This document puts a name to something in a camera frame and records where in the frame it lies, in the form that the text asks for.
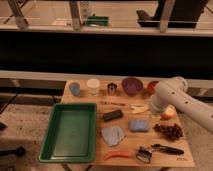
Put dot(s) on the purple bowl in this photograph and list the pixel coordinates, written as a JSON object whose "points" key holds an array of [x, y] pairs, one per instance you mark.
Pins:
{"points": [[132, 86]]}

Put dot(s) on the black rectangular block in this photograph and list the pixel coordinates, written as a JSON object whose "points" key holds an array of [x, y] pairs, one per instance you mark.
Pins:
{"points": [[112, 115]]}

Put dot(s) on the thin wooden stick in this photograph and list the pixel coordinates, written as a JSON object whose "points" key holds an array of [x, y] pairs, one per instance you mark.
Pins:
{"points": [[112, 103]]}

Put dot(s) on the white plastic cup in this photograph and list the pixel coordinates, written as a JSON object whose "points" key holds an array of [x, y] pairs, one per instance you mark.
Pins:
{"points": [[93, 85]]}

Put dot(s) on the blue plastic cup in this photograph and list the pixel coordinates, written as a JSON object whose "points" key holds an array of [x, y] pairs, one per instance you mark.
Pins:
{"points": [[75, 88]]}

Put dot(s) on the blue sponge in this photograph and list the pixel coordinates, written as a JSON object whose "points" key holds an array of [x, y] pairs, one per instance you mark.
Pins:
{"points": [[138, 126]]}

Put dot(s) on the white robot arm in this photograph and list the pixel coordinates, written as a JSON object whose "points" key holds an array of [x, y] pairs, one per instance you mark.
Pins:
{"points": [[173, 92]]}

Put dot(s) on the blue folded cloth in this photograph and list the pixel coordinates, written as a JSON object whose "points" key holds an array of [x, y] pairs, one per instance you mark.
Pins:
{"points": [[113, 135]]}

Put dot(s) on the orange carrot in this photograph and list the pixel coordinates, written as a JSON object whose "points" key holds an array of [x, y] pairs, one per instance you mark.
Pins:
{"points": [[118, 153]]}

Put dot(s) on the small metal cup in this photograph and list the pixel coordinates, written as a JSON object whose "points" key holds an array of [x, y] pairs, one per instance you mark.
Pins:
{"points": [[112, 88]]}

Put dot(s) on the black object on floor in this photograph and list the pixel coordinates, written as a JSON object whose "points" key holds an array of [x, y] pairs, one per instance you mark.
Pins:
{"points": [[18, 152]]}

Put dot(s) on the small metal grater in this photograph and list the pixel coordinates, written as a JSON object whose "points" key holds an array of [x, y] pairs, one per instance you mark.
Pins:
{"points": [[144, 155]]}

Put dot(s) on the black handled peeler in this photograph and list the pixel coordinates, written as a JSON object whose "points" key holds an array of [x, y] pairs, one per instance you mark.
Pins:
{"points": [[167, 149]]}

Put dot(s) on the green box on shelf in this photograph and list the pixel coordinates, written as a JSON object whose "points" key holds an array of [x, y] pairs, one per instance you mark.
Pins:
{"points": [[97, 20]]}

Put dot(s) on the bunch of red grapes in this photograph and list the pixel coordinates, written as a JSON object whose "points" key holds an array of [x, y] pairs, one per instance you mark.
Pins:
{"points": [[170, 132]]}

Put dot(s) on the green plastic tray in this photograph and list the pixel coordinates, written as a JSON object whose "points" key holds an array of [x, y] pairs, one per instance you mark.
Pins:
{"points": [[70, 136]]}

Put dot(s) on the orange bowl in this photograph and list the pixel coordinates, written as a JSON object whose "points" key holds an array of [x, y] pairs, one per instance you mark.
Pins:
{"points": [[151, 87]]}

